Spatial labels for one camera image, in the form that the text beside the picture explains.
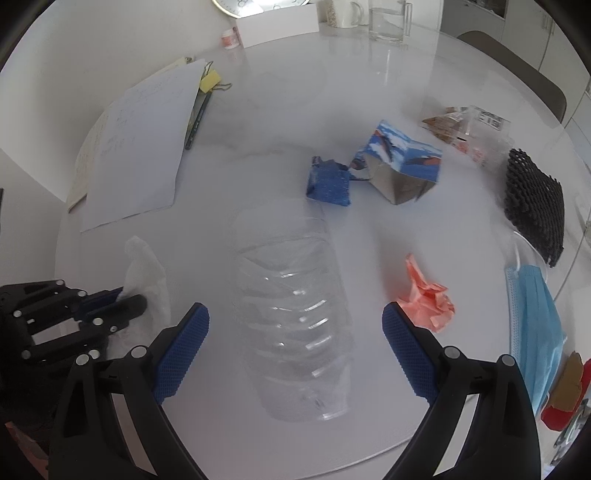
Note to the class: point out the dark chair back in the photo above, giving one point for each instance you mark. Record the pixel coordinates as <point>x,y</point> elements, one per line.
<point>517,64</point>

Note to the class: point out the yellow binder clip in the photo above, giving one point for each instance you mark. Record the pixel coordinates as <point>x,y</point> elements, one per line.
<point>208,81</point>

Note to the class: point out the white tissue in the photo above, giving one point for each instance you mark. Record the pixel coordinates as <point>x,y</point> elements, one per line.
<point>143,267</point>

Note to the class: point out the crumpled pink paper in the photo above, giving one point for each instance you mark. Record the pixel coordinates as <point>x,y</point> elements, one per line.
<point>427,300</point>

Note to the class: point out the crushed clear plastic bottle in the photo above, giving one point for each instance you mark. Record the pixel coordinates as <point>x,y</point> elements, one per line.
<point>291,300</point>

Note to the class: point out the glass mug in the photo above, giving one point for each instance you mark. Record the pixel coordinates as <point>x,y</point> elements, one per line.
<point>388,21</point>

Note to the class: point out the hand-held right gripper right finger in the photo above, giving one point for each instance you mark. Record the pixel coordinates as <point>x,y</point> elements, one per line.
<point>408,355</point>

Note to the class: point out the black foam net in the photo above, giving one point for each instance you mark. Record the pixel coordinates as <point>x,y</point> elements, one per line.
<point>535,203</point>

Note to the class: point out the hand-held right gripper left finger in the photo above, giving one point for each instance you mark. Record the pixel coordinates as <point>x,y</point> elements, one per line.
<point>182,355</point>

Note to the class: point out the crumpled blue wrapper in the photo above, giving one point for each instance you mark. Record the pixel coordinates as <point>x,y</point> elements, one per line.
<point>328,184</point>

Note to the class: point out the white cabinet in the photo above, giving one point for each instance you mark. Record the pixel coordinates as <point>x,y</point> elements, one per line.
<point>503,18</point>

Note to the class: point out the clear printed snack wrapper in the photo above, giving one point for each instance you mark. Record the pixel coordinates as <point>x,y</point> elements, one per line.
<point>487,134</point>

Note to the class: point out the brown cardboard piece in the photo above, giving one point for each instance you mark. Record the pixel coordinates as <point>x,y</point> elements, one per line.
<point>568,378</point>

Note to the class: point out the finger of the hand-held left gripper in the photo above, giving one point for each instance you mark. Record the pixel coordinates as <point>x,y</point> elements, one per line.
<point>102,298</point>
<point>122,310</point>

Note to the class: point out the brown patterned wrapper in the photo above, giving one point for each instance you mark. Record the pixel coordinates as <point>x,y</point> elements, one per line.
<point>441,123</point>

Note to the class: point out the white paper sheet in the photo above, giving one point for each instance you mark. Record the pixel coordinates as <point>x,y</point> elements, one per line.
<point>138,138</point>

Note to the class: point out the white box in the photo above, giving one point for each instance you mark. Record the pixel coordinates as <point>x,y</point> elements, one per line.
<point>277,25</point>

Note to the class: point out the small pink label jar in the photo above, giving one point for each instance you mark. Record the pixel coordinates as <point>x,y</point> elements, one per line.
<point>231,38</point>

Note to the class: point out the white speckled mug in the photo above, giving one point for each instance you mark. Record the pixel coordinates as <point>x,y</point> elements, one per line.
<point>339,13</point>

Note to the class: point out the red object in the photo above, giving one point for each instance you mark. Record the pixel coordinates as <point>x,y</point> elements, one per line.
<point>561,413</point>

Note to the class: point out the blue face mask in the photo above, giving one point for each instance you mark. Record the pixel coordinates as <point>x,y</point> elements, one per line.
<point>535,314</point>

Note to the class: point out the blue and silver carton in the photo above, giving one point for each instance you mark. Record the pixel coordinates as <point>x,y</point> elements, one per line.
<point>397,152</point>

